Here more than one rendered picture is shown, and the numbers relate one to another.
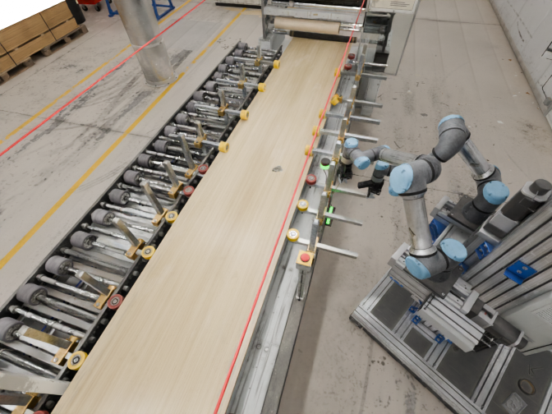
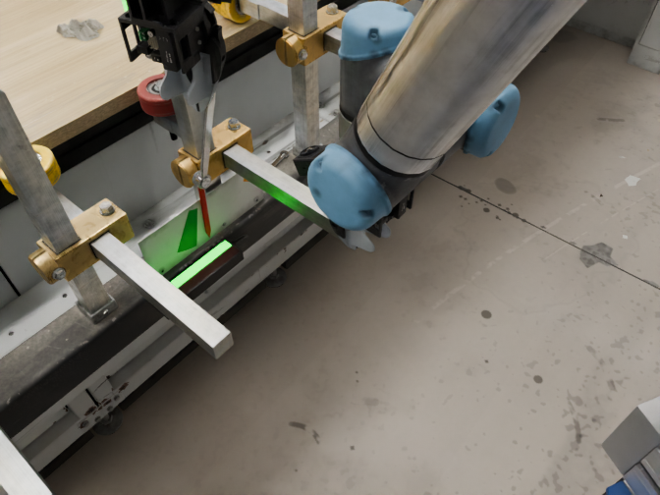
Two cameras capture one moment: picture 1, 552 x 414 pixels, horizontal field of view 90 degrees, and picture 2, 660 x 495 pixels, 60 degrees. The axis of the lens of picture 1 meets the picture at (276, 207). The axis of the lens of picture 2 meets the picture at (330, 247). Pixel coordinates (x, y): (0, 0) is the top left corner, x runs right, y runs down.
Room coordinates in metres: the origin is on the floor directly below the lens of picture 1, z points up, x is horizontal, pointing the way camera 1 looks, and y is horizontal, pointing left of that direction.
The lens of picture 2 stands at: (0.72, -0.83, 1.46)
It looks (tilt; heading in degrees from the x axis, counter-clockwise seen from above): 50 degrees down; 21
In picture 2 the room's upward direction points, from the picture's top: straight up
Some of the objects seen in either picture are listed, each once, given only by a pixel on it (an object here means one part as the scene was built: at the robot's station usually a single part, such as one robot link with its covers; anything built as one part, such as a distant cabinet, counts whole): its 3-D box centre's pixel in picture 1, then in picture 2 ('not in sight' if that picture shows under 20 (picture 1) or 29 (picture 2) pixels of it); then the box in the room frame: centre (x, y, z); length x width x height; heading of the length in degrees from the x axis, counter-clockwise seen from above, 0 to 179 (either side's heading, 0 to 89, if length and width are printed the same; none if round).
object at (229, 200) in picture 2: not in sight; (207, 218); (1.27, -0.40, 0.75); 0.26 x 0.01 x 0.10; 160
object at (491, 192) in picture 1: (491, 195); not in sight; (0.92, -1.18, 1.21); 0.13 x 0.12 x 0.14; 160
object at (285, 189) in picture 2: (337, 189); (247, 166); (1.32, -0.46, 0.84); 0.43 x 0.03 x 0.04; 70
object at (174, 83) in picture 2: not in sight; (175, 83); (1.22, -0.43, 1.05); 0.06 x 0.03 x 0.09; 0
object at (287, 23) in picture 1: (323, 26); not in sight; (3.71, -0.66, 1.05); 1.43 x 0.12 x 0.12; 70
